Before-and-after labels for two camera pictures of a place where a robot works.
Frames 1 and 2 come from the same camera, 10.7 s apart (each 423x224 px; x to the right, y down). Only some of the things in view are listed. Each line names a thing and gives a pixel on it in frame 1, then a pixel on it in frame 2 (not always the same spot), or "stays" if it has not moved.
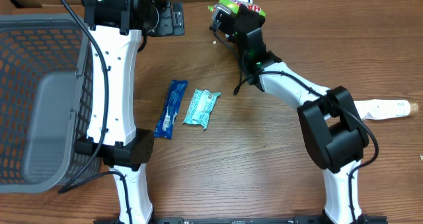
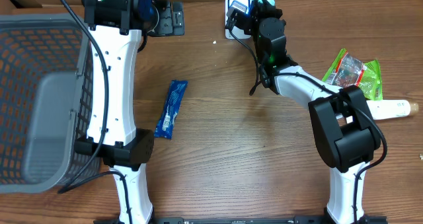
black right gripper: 260,18 to 258,8
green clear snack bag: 234,5 to 347,71
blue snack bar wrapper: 164,125 stays
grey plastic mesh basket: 48,100 stays
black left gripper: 173,24 stays
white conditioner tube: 386,109 stays
